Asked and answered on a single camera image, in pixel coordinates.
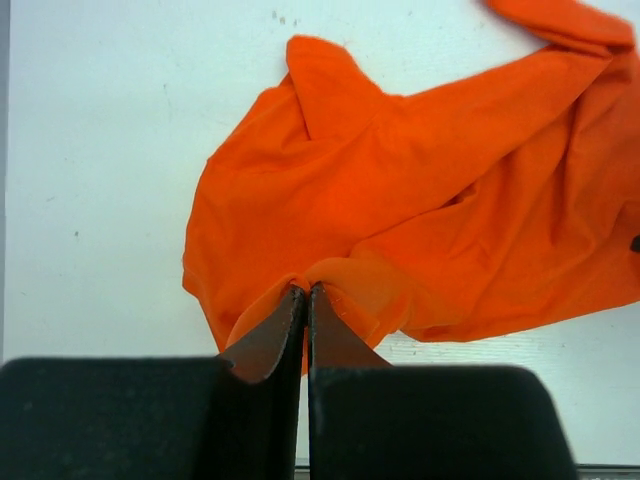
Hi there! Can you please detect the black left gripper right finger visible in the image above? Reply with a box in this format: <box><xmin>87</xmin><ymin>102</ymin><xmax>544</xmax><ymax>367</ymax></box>
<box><xmin>308</xmin><ymin>285</ymin><xmax>578</xmax><ymax>479</ymax></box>

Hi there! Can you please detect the orange t shirt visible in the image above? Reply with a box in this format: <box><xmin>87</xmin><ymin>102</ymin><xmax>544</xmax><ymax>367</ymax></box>
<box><xmin>182</xmin><ymin>1</ymin><xmax>639</xmax><ymax>349</ymax></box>

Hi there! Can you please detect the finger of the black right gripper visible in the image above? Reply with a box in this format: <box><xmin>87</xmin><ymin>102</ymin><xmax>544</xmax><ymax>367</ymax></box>
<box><xmin>630</xmin><ymin>235</ymin><xmax>640</xmax><ymax>253</ymax></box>

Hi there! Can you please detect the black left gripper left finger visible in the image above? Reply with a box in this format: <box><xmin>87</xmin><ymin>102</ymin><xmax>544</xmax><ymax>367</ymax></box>
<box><xmin>1</xmin><ymin>287</ymin><xmax>305</xmax><ymax>479</ymax></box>

